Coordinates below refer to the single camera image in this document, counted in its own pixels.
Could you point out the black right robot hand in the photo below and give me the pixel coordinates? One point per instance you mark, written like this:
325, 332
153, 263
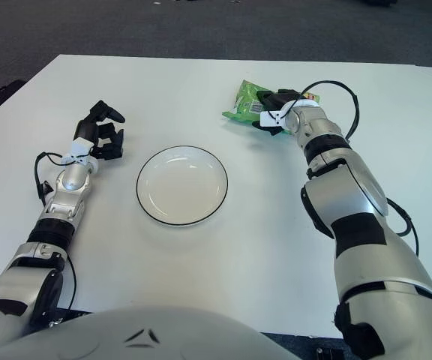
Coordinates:
276, 100

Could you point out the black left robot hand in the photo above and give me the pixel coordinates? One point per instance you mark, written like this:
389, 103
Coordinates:
86, 129

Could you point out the green snack bag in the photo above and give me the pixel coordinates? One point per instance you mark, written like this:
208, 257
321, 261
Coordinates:
246, 101

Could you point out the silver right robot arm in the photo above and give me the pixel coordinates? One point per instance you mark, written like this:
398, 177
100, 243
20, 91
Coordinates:
351, 195

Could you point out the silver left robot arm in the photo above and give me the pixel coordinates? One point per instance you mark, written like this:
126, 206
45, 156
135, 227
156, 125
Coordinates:
69, 183

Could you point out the white plate with black rim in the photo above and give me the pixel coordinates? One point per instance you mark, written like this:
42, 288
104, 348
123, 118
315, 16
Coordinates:
182, 187

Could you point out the black bag on floor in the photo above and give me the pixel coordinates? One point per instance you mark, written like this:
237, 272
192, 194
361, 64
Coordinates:
4, 93

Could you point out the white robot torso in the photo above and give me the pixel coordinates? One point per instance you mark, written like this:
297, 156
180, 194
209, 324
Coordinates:
144, 337

